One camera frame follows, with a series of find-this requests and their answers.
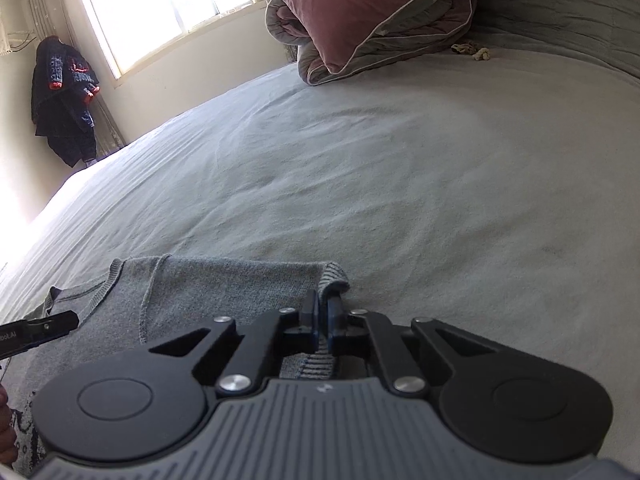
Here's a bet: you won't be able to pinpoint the dark hanging clothes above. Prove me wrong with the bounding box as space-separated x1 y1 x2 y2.
31 36 102 169

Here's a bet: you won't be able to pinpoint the bed with grey sheet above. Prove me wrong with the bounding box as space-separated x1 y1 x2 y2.
0 25 640 480

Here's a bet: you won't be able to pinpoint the grey quilted headboard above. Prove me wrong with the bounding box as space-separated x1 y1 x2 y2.
470 0 640 81

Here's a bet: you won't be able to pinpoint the window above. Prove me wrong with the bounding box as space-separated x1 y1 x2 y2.
75 0 267 79

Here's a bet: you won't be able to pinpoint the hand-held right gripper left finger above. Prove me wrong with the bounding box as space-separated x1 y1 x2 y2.
148 294 321 395

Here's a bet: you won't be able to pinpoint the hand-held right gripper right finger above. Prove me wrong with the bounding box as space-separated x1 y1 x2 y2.
326 294 502 399

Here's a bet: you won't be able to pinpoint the large pink velvet pillow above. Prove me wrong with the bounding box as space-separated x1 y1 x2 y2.
255 0 482 74

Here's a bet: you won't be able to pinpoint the small knotted beige cloth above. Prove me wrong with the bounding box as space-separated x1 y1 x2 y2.
451 42 492 63

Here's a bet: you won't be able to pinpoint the grey knit sweater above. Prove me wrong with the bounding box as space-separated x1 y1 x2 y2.
0 255 352 480

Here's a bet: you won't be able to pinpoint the person's left hand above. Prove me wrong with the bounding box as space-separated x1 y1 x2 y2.
0 382 19 467

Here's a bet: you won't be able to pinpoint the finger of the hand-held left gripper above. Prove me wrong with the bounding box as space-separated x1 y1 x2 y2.
19 311 80 350

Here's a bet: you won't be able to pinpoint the folded grey pink quilt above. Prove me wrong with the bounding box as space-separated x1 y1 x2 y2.
265 0 480 87

